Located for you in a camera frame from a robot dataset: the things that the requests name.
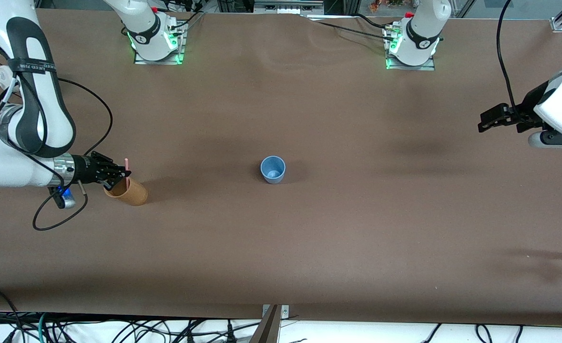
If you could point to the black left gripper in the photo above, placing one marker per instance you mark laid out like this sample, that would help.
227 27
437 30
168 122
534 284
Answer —
525 110

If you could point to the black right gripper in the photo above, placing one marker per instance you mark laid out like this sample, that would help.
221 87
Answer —
86 168

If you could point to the pink chopstick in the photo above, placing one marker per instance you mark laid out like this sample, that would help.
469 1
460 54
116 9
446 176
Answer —
126 164

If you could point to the blue cup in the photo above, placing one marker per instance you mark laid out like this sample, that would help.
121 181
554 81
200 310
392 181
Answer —
273 170

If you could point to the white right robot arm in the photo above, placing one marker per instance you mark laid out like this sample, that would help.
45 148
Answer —
47 109

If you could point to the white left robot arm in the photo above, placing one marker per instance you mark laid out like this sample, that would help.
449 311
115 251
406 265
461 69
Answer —
419 28

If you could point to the brown wooden cup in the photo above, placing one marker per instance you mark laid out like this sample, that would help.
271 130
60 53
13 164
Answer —
135 194

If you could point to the white cup with print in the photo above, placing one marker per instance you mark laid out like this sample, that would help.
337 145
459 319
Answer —
4 76

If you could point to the orange background object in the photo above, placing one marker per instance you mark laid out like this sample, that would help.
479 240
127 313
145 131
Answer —
385 5

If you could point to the grey metal device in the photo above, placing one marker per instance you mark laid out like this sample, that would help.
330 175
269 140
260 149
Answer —
288 6

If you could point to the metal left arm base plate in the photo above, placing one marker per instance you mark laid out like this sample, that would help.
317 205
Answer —
428 66

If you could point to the silver metal bracket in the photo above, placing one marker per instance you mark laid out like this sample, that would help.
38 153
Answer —
284 311

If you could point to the dark metal post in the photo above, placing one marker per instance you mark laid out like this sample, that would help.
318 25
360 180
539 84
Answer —
267 331

